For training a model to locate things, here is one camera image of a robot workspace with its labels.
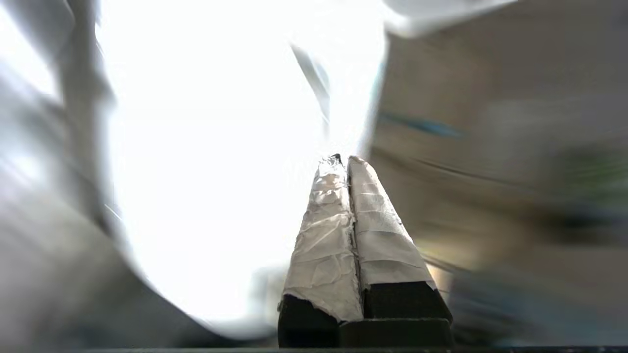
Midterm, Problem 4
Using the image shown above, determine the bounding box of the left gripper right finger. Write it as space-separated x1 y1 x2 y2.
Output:
346 155 453 324

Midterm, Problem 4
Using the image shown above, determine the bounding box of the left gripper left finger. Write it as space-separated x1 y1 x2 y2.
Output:
278 153 364 349

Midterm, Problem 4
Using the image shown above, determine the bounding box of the white toilet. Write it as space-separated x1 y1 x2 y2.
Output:
96 0 516 339

